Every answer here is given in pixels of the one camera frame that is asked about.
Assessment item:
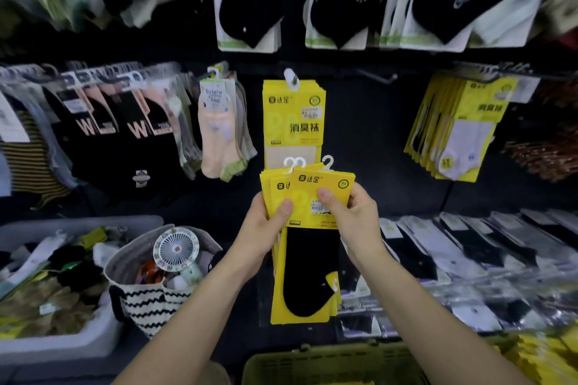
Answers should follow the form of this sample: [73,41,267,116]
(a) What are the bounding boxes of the white handheld fan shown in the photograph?
[152,227,200,273]

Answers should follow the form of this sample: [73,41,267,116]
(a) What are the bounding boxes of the green shopping basket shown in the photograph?
[242,340,427,385]

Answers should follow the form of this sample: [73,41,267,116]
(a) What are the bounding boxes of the white plastic bin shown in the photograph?
[0,215,164,365]

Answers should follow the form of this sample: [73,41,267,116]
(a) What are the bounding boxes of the row black socks peach cuffs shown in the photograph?
[43,62,202,182]

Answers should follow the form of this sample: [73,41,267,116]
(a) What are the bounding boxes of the hanging bunch yellow sock packets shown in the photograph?
[404,73,519,183]

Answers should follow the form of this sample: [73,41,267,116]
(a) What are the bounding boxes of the person's left forearm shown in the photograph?
[113,258,263,385]

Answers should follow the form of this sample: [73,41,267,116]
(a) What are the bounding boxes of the yellow packet black sock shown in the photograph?
[270,155,356,326]

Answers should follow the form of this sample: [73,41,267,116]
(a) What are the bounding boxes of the bunch of striped socks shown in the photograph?
[0,78,73,209]

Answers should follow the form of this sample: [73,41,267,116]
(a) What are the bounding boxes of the heap of copper hangers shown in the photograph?
[503,82,578,182]

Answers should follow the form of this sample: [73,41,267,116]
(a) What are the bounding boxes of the row black socks white cards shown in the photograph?
[305,0,506,53]

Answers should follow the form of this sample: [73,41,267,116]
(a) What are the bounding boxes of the stack of upright yellow packets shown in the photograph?
[492,324,578,385]

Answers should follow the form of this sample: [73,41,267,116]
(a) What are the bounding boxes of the bunch of pastel sock packs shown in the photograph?
[197,65,258,182]

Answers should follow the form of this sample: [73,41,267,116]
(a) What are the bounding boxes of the black dotted sock white card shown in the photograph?
[210,0,283,54]

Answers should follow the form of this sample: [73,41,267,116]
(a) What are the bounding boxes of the person's right hand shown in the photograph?
[317,182,394,271]

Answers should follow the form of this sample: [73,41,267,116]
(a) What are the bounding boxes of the row of clear bagged socks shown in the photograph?
[336,208,578,340]

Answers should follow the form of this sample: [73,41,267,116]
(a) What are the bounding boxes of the person's left hand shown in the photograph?
[228,192,294,283]

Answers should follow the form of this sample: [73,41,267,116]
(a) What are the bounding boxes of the person's right forearm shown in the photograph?
[356,249,533,385]

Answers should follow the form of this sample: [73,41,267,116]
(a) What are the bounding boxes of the olive trousers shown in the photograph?
[194,361,234,385]

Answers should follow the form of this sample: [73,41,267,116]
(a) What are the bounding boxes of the white tipped peg hook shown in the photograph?
[283,67,301,92]

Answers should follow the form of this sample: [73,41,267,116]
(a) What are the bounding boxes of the clear price tag holder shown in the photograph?
[510,75,541,105]

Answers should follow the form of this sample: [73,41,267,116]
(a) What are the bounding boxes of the black white zigzag tote bag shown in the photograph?
[104,223,223,339]

